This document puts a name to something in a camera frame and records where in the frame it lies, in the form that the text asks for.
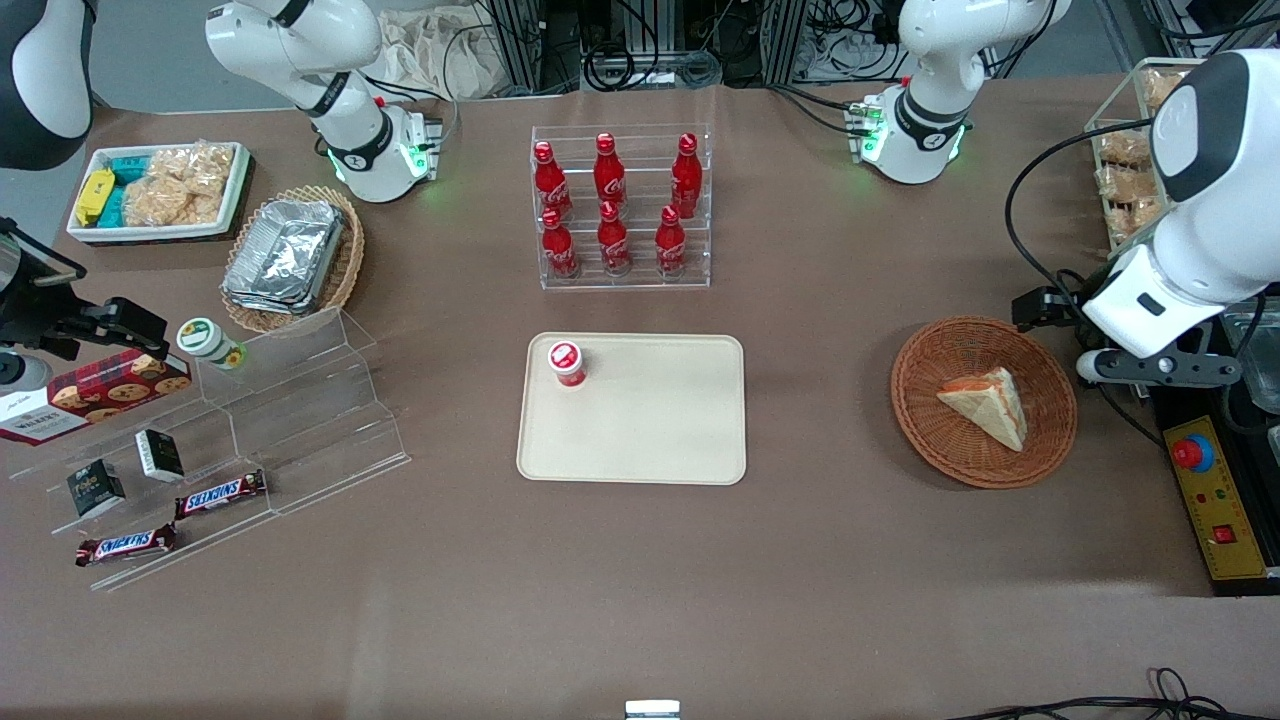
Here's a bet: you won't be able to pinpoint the stacked aluminium foil containers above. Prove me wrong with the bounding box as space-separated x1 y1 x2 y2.
221 198 347 317

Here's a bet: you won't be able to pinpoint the red lid yogurt cup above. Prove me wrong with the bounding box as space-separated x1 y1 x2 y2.
546 340 589 390

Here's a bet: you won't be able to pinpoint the beige cloth bag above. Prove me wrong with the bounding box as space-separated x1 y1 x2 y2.
376 6 513 102

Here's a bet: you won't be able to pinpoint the red cola bottle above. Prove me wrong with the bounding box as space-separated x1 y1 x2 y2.
593 131 628 207
532 140 574 221
596 200 633 277
654 204 688 278
670 132 704 220
540 206 581 280

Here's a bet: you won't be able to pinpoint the yellow snack pack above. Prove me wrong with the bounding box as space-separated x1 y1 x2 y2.
76 167 117 227

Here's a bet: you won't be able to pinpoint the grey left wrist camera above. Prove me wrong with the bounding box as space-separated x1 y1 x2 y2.
1076 348 1242 388

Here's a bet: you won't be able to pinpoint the clear bag rice crackers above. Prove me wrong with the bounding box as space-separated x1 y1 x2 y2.
122 143 239 228

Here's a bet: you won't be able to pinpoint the brown Snickers bar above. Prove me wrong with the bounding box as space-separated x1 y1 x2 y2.
174 469 269 521
74 522 179 569

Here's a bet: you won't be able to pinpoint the white wire snack rack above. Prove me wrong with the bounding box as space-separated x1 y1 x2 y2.
1084 57 1217 267

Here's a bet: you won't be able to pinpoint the round brown wicker basket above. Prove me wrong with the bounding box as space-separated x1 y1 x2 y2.
890 316 1079 490

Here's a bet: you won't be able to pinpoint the oval tan wicker basket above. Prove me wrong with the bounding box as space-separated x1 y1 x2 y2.
219 184 366 335

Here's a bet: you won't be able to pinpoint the triangular white bread sandwich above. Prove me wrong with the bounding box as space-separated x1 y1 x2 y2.
936 366 1029 453

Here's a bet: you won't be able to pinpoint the black countertop appliance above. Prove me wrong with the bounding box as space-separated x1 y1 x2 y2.
1148 296 1280 599

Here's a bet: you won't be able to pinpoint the clear acrylic bottle rack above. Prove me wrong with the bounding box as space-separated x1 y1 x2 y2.
530 124 713 292

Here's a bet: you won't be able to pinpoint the green lid white jar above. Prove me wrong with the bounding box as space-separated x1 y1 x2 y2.
176 317 248 372

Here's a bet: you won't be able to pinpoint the small black white box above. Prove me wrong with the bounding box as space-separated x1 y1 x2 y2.
134 428 187 484

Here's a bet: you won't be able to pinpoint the yellow control panel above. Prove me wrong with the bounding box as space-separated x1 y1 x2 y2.
1162 414 1271 582

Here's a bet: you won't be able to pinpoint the teal snack pack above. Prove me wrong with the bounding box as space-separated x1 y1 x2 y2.
98 153 153 229

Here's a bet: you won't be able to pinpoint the small black green box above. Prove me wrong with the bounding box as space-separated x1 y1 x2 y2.
66 459 128 519

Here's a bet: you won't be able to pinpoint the aluminium frame with cables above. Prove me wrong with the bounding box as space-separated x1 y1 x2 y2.
480 0 906 93

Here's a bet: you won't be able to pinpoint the steel pan insert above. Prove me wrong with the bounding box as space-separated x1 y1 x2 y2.
1218 298 1280 417

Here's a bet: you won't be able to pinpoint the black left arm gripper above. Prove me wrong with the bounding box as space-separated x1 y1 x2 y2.
1012 287 1087 332

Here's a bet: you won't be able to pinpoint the black floor cables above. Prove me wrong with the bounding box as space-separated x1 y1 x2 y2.
945 667 1280 720

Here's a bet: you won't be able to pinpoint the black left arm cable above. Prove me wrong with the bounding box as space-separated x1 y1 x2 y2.
1004 118 1163 301

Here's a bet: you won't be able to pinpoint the red tartan cookie box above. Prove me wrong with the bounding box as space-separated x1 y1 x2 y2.
0 347 194 447

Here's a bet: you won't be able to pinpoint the white rectangular snack bin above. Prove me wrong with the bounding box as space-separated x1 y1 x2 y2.
66 141 252 245

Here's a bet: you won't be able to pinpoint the beige plastic serving tray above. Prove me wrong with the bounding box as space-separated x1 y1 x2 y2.
516 333 749 487

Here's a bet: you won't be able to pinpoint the clear acrylic step shelf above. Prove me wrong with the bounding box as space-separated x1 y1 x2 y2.
8 304 413 594

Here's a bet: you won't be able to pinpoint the bagged fried snack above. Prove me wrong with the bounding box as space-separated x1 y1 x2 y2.
1095 128 1153 167
1096 164 1163 203
1104 198 1167 247
1143 68 1185 113

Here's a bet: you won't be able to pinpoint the black power cable with plug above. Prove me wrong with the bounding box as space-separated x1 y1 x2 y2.
1098 384 1167 447

